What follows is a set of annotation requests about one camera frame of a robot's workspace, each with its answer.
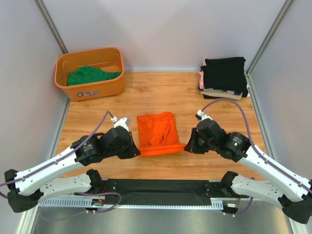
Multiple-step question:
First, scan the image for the orange t shirt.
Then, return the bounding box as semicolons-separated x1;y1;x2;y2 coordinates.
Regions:
136;112;185;157

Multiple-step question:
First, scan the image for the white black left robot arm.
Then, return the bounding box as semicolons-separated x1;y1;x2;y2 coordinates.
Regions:
4;127;140;213

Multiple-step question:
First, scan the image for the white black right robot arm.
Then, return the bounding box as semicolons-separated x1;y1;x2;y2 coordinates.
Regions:
184;118;312;224

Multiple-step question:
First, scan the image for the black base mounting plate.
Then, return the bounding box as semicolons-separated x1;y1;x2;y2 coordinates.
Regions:
103;179;240;206

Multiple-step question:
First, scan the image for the black bottom folded t shirt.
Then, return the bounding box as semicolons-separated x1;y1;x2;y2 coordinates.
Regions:
203;94;252;100

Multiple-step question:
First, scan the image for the black folded t shirt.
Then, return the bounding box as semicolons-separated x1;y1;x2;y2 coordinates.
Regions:
203;94;252;100
200;57;249;97

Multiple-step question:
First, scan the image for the beige folded t shirt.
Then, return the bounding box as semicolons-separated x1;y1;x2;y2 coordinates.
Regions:
201;89;243;100

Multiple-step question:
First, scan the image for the orange plastic basket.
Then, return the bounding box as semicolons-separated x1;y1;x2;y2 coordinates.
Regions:
55;47;125;101

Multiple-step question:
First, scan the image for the green t shirt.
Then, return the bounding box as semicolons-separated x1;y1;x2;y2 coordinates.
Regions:
67;66;121;86

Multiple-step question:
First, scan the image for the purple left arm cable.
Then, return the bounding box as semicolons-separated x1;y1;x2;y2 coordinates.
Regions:
0;110;122;221

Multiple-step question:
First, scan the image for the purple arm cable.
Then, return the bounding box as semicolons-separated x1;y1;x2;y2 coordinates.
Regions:
195;98;312;217
0;110;122;221

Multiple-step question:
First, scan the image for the aluminium front frame rail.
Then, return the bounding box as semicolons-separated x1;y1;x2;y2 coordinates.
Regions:
36;177;269;202

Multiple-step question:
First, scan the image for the aluminium right side rail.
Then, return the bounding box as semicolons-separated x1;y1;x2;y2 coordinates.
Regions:
246;74;274;159

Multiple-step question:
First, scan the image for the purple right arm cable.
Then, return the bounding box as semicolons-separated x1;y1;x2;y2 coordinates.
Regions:
195;98;312;217

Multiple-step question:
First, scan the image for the white slotted cable duct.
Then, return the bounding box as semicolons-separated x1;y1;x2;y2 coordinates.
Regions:
39;197;225;210

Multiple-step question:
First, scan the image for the aluminium right corner post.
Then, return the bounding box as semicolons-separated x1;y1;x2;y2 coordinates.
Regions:
246;0;295;76

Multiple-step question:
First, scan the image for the aluminium corner post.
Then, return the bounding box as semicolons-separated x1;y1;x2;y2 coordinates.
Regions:
34;0;68;54
246;0;295;76

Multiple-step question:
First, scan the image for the aluminium left corner post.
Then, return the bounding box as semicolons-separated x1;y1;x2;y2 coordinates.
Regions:
34;0;68;54

